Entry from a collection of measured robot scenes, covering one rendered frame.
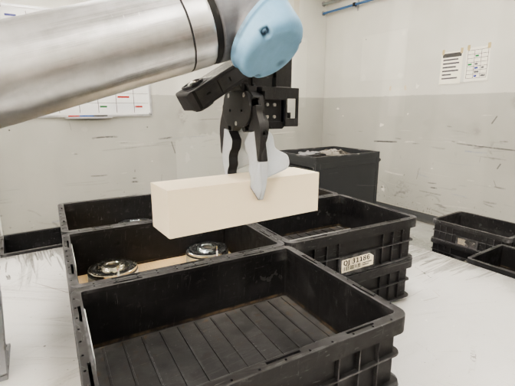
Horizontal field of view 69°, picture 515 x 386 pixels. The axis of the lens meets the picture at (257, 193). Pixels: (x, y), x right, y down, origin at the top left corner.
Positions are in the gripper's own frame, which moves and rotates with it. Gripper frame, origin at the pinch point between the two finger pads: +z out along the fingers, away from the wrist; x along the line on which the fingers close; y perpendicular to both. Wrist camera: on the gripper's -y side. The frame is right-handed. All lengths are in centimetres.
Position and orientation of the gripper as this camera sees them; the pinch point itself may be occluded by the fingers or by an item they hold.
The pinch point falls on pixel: (241, 188)
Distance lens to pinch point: 53.4
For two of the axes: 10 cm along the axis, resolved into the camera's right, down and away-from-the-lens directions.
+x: -5.5, -1.9, 8.1
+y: 8.3, -1.2, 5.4
